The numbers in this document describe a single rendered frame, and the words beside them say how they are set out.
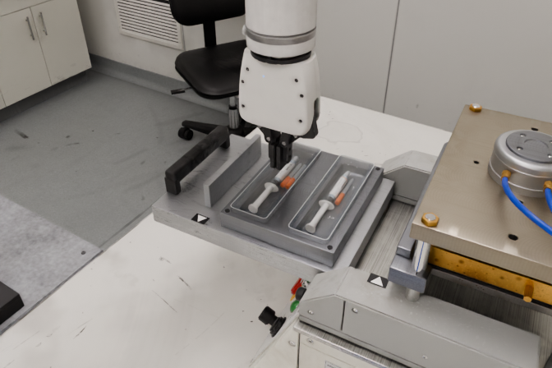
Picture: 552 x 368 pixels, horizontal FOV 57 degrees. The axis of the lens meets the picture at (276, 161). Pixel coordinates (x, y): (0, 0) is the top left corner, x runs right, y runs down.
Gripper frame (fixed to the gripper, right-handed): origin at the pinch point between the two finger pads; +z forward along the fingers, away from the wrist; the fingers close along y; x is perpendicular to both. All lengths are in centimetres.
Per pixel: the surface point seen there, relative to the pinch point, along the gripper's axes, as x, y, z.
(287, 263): -10.9, 6.8, 8.5
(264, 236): -10.0, 2.9, 6.3
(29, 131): 92, -200, 105
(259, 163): 5.5, -6.6, 7.4
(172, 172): -7.2, -13.8, 3.6
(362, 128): 58, -6, 29
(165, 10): 164, -156, 53
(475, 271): -10.2, 28.1, 0.0
